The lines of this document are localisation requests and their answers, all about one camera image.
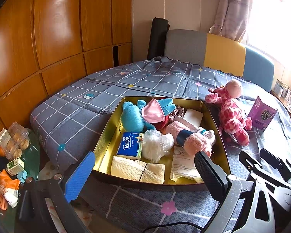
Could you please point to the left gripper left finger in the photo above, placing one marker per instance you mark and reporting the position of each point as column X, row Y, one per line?
column 32, row 213

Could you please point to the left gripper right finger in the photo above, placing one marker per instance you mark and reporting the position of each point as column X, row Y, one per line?
column 257, row 213

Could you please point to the white wet wipes pack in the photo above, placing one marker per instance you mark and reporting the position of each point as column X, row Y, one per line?
column 183, row 166

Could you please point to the beige mesh cloth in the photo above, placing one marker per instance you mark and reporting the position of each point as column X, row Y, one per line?
column 137, row 170

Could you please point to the white plastic bag bundle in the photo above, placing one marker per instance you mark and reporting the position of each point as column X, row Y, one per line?
column 155, row 145

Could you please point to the brown satin scrunchie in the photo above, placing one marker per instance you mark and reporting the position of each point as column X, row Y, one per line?
column 177, row 112

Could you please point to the red plush sock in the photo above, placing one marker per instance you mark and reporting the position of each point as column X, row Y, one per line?
column 161, row 125

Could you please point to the blue tissue packet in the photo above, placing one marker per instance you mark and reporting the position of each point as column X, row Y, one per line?
column 130, row 146

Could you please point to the blue plush elephant toy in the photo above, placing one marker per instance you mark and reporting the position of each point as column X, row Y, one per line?
column 139, row 118

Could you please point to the grey white knit glove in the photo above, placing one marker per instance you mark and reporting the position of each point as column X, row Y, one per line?
column 207, row 133

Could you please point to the orange plastic bag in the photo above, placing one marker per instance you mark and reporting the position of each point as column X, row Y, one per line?
column 9, row 188

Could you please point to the small green white box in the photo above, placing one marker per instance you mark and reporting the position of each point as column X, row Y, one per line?
column 15, row 166

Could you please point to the wooden desk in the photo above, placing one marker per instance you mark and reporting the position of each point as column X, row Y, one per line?
column 283, row 101

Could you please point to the purple cardboard box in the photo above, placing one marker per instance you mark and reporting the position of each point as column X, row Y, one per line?
column 262, row 113

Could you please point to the clear pastry container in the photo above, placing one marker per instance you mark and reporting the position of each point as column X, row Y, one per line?
column 14, row 141

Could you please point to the pink giraffe plush toy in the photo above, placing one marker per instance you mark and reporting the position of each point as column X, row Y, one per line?
column 233, row 120

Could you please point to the grey plaid bed sheet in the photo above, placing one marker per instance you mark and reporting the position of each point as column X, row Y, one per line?
column 69, row 123

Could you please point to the grey yellow blue headboard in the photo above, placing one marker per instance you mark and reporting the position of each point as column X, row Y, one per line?
column 220, row 53

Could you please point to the wooden wardrobe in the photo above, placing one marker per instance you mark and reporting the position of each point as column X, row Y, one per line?
column 45, row 45

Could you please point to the left beige curtain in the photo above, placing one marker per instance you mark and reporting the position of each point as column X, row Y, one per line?
column 231, row 19

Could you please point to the black rolled mat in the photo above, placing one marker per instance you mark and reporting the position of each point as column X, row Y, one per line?
column 159, row 29

